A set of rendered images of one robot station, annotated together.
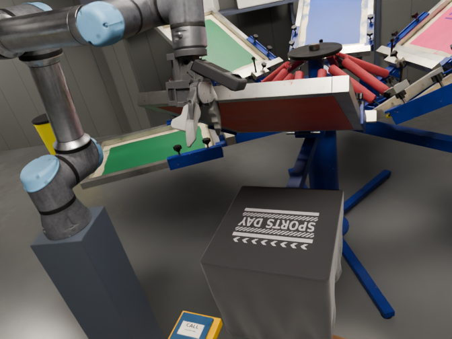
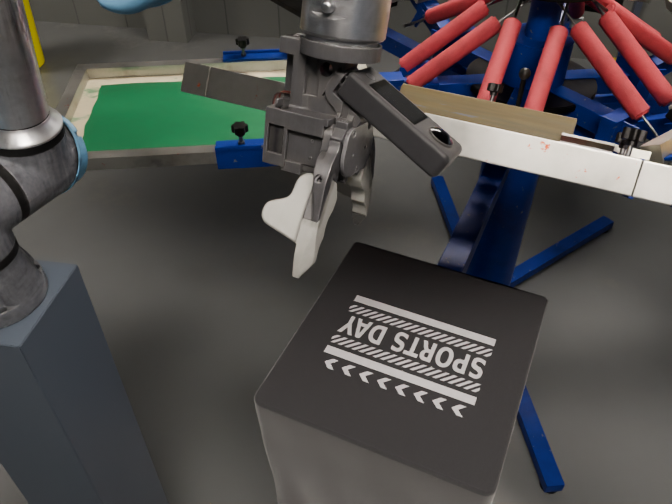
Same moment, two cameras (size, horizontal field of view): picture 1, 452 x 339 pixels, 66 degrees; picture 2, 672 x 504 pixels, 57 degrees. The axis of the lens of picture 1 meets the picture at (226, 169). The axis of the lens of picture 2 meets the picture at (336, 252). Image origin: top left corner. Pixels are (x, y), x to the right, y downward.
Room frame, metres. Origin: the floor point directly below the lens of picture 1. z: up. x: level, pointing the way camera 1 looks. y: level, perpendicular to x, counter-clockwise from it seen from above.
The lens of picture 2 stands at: (0.27, 0.05, 1.90)
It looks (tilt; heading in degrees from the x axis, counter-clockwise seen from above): 42 degrees down; 357
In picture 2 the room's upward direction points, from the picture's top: straight up
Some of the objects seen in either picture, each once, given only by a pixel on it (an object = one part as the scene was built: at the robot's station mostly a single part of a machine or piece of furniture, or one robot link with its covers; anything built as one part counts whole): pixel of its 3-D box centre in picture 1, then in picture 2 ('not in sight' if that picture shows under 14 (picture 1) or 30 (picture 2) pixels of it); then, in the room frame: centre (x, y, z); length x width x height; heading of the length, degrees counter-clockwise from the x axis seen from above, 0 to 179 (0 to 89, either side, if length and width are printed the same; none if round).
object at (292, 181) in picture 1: (301, 169); (472, 222); (1.49, -0.37, 0.89); 1.24 x 0.06 x 0.06; 153
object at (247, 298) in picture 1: (268, 310); (363, 498); (0.85, -0.03, 0.74); 0.45 x 0.03 x 0.43; 63
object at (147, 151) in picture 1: (173, 128); (237, 78); (2.00, 0.25, 1.05); 1.08 x 0.61 x 0.23; 93
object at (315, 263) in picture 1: (276, 223); (411, 344); (1.05, -0.14, 0.95); 0.48 x 0.44 x 0.01; 153
